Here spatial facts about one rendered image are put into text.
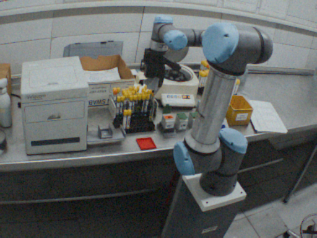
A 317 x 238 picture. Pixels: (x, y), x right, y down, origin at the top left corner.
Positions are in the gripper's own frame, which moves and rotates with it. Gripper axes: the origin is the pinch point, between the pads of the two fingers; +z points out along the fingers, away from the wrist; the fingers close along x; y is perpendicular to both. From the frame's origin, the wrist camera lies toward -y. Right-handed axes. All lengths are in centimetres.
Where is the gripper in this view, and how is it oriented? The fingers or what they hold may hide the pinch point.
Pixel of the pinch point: (155, 90)
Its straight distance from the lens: 147.0
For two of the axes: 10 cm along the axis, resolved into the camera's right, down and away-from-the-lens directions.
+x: 3.7, 5.7, -7.3
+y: -9.1, 0.9, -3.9
